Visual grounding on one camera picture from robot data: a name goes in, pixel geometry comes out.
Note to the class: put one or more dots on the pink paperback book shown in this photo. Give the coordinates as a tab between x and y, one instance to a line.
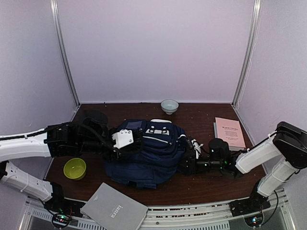
229	131

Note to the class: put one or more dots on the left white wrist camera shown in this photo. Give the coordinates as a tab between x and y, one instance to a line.
126	138

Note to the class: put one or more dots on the grey hardcover book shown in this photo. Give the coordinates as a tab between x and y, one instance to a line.
113	210

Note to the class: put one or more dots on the navy blue student backpack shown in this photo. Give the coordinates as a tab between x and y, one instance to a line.
164	147

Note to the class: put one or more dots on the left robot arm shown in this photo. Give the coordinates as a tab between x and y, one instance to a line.
88	134

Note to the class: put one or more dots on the aluminium front rail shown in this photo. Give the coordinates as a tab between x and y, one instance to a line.
208	216

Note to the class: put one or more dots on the lime green bowl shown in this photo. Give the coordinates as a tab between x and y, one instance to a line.
75	169

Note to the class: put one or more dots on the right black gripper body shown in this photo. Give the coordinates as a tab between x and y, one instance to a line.
194	168

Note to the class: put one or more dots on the left aluminium frame post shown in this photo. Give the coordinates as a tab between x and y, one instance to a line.
62	49

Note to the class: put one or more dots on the right aluminium frame post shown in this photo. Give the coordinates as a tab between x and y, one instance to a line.
254	26

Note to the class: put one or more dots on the pale celadon ceramic bowl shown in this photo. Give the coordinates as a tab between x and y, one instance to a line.
169	106

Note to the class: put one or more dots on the aluminium frame post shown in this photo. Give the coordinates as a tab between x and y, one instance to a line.
62	49
254	26

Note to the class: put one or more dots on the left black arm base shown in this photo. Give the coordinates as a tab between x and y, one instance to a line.
58	203

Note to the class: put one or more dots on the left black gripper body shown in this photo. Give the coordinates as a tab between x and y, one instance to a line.
117	156

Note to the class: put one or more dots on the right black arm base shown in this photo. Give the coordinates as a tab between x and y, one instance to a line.
254	203

